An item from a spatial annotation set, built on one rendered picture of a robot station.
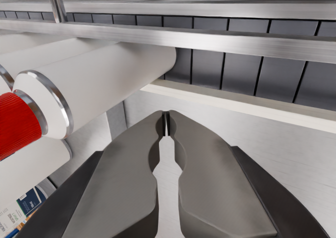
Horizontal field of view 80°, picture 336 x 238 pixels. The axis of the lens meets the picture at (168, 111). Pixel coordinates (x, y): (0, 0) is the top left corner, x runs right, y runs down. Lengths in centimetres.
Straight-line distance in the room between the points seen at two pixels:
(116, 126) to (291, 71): 32
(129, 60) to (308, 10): 16
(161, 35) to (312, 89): 15
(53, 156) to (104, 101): 41
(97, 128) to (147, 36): 29
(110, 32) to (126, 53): 2
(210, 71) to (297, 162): 19
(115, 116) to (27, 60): 25
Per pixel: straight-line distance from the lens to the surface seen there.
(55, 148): 57
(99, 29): 21
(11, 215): 91
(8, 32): 38
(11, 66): 19
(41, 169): 55
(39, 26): 28
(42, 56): 20
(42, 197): 96
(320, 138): 33
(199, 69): 25
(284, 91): 24
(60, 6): 25
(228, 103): 22
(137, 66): 19
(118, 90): 17
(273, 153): 35
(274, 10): 23
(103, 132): 43
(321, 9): 23
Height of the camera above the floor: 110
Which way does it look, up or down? 48 degrees down
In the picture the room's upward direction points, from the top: 134 degrees counter-clockwise
